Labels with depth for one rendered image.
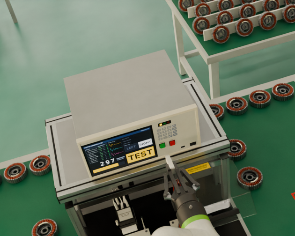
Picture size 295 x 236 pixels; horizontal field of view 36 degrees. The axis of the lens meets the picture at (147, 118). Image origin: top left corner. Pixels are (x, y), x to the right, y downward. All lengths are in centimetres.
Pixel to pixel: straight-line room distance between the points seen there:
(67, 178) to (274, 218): 86
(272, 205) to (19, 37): 352
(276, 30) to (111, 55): 178
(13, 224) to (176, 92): 99
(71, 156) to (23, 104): 222
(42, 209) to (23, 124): 172
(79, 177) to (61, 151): 17
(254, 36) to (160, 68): 123
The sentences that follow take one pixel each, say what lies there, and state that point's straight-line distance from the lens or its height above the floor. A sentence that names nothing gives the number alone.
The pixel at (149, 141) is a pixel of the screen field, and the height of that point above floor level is 122.
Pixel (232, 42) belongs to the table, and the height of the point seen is 75.
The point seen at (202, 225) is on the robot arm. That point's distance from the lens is 139.
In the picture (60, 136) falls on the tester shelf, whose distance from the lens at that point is 191.
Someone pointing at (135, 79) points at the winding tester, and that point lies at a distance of 175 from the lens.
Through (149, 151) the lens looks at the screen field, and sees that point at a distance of 167.
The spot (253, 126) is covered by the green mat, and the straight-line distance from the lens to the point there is 231.
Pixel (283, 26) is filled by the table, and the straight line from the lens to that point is 300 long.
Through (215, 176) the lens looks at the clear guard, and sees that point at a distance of 170.
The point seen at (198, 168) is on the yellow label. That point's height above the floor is 107.
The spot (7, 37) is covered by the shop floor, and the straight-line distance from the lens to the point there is 499.
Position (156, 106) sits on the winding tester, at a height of 132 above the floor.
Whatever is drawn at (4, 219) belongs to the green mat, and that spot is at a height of 75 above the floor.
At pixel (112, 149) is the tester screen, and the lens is 161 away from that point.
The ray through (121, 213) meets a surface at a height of 92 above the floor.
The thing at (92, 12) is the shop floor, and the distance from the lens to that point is 497.
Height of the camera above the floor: 240
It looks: 43 degrees down
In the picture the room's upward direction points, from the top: 12 degrees counter-clockwise
